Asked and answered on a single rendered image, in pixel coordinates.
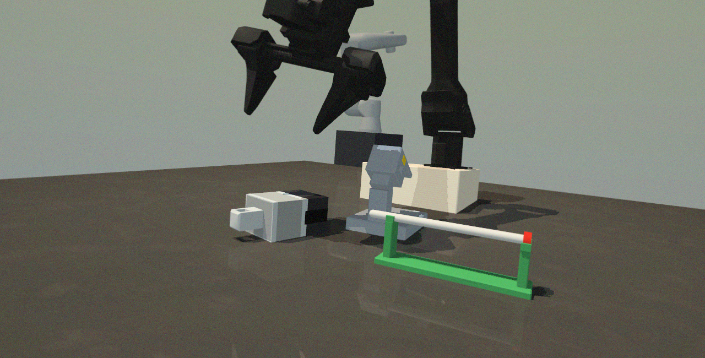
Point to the green u-shaped cradle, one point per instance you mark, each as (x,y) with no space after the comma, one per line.
(519,287)

